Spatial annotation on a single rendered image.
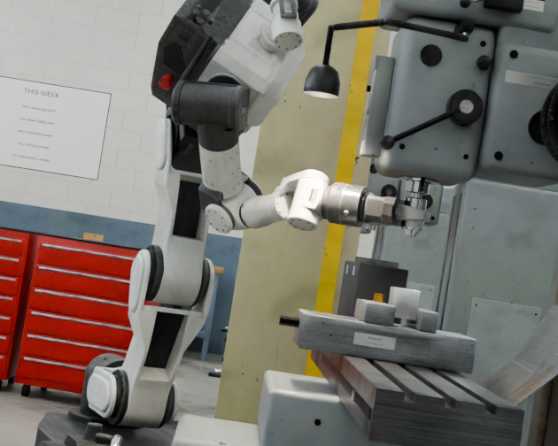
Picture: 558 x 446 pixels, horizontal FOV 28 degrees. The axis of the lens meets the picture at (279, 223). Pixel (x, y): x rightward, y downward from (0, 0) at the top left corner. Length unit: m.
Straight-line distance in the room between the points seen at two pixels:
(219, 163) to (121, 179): 8.92
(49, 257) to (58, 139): 4.66
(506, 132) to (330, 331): 0.53
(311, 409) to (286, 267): 1.90
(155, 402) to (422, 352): 0.89
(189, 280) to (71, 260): 4.15
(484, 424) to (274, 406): 0.55
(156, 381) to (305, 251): 1.32
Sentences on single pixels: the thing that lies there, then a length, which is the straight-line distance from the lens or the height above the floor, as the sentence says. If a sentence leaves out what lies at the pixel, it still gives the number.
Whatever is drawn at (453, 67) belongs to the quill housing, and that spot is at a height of 1.53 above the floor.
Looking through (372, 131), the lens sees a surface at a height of 1.39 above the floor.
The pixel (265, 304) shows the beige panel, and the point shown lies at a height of 0.92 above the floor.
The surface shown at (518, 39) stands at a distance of 2.30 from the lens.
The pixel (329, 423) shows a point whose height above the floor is 0.80.
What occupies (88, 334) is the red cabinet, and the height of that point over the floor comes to 0.45.
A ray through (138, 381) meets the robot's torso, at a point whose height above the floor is 0.74.
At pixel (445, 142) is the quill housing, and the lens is 2.25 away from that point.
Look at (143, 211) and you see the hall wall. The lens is 11.34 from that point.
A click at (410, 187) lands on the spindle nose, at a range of 2.32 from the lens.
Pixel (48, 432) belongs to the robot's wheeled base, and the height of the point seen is 0.57.
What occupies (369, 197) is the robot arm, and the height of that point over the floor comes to 1.25.
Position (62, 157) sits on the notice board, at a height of 1.73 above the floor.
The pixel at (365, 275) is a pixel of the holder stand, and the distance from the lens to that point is 2.63.
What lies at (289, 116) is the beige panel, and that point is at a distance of 4.05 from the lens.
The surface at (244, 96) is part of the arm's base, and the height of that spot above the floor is 1.43.
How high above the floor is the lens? 1.11
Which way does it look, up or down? 2 degrees up
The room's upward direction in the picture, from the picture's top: 9 degrees clockwise
